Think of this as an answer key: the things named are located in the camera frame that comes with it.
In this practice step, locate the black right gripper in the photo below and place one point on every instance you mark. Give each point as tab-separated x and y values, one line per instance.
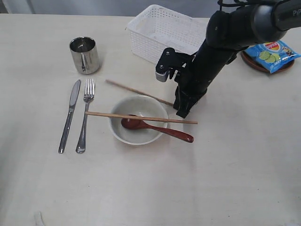
207	63

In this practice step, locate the pale green ceramic bowl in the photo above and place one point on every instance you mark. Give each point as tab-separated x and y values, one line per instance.
138	105

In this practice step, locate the wooden chopstick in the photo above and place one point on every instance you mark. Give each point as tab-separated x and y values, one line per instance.
110	115
137	92

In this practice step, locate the dark red wooden spoon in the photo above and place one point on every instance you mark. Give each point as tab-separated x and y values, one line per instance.
135	124

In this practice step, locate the white plastic perforated basket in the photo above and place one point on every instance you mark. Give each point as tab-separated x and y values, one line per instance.
157	28

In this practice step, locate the brown round wooden plate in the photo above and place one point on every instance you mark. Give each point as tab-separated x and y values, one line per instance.
253	64

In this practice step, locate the blue chips bag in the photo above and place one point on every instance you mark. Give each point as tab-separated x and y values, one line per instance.
272	56

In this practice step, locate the silver metal knife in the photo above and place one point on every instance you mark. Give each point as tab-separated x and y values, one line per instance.
72	104

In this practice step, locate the stainless steel cup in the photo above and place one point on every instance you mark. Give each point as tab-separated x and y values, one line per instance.
84	54

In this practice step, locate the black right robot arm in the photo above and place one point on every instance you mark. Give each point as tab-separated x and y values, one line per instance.
226	35

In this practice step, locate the white curtain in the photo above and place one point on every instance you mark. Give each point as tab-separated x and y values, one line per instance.
192	8

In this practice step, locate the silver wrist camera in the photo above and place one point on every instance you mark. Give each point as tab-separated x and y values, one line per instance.
171	61

